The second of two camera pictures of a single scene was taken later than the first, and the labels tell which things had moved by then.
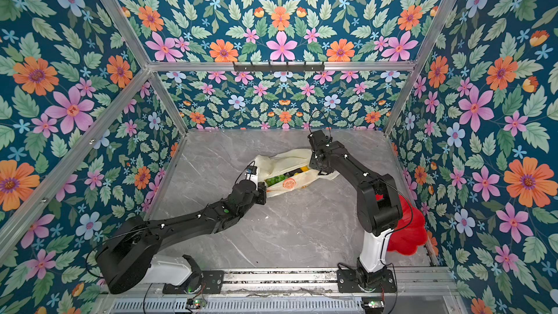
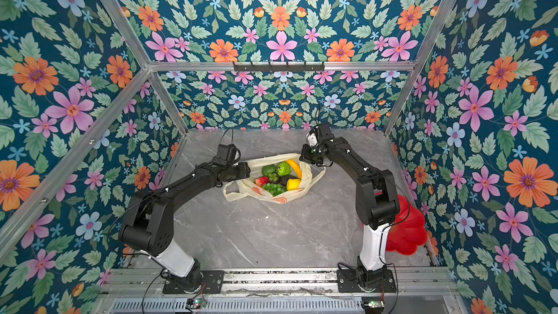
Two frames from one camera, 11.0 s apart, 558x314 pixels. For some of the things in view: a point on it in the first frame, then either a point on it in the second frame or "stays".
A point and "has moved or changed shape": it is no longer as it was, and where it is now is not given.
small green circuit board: [196, 303] stays
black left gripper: [261, 190] to [244, 171]
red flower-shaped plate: [413, 230] stays
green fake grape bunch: [273, 180] to [275, 188]
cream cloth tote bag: [268, 167] has moved or changed shape
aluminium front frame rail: [312, 283] stays
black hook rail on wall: [278, 67] stays
